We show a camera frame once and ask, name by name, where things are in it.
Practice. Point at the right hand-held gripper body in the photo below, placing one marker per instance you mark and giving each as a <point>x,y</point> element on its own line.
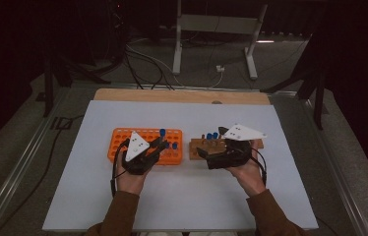
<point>234,157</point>

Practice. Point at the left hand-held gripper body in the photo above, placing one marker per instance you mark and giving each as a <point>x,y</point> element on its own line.
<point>136,147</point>

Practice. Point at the blue-capped test tube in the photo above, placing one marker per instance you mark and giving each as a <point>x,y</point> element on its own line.
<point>174,145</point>
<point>215,134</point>
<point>162,132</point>
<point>209,136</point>
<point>167,144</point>

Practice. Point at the wooden test tube rack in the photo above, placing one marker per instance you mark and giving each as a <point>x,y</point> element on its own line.
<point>192,156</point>

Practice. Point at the orange plastic test tube rack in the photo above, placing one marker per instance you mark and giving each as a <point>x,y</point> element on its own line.
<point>172,161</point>

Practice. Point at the person's right hand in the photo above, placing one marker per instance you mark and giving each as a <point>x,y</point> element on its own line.
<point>251,177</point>

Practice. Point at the person's left hand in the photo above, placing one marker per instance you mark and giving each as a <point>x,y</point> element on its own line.
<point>129,183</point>

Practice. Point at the white table sheet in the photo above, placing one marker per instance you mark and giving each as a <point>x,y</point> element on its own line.
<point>188,196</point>

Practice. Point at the white power plug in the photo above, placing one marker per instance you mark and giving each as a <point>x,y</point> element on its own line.
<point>220,68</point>

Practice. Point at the black tripod stand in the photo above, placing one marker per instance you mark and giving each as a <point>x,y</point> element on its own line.
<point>318,105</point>
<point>48,91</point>

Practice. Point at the white metal stand frame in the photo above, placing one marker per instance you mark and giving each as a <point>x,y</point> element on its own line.
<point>218,24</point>

